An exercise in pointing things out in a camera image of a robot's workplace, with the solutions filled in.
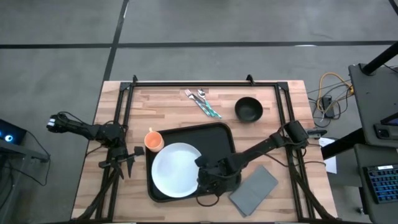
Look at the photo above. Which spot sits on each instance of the black desk pole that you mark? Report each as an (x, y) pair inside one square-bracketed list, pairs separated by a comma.
[(381, 59)]

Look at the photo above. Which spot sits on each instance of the white round plate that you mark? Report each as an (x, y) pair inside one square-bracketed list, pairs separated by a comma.
[(174, 169)]

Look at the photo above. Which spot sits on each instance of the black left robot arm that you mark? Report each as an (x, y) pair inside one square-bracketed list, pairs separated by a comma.
[(93, 130)]

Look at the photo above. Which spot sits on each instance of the grey cloth napkin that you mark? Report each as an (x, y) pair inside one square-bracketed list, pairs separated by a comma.
[(255, 191)]

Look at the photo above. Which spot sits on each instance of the black aluminium frame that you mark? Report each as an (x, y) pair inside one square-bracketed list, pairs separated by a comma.
[(202, 84)]

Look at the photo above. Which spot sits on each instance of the orange cup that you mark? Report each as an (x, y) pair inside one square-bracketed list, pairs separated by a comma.
[(153, 141)]

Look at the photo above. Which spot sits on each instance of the black desk beam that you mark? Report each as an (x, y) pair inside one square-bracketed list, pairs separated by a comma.
[(342, 144)]

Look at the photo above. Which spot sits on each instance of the black plastic tray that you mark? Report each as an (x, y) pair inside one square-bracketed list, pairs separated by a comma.
[(214, 137)]

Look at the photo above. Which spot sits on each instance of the black device with screen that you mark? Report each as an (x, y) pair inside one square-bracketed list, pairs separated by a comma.
[(384, 132)]

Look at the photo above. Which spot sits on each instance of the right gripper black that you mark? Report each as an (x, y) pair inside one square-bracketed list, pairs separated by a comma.
[(217, 175)]

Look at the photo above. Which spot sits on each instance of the backlit computer keyboard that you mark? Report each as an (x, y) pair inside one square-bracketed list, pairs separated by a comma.
[(384, 185)]

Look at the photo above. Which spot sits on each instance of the black computer with light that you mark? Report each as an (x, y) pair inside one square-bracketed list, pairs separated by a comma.
[(12, 130)]

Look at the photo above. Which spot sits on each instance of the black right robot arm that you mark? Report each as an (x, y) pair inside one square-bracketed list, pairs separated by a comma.
[(258, 149)]

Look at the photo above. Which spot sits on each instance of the black power adapter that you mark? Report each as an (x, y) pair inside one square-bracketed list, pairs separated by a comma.
[(328, 107)]

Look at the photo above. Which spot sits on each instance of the white paper sheet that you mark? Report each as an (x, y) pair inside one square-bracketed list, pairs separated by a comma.
[(331, 165)]

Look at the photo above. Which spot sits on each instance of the black bowl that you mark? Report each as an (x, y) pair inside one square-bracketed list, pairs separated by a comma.
[(248, 109)]

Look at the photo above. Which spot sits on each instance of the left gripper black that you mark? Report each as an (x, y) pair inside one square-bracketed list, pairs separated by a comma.
[(119, 153)]

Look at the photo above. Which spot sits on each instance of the grey desk with pole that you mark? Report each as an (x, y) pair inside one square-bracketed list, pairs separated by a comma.
[(370, 102)]

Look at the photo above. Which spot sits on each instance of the grey side desk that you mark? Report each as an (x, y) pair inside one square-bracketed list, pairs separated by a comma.
[(18, 152)]

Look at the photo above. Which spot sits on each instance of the grey keyboard desk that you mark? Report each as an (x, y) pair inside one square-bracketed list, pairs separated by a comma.
[(373, 155)]

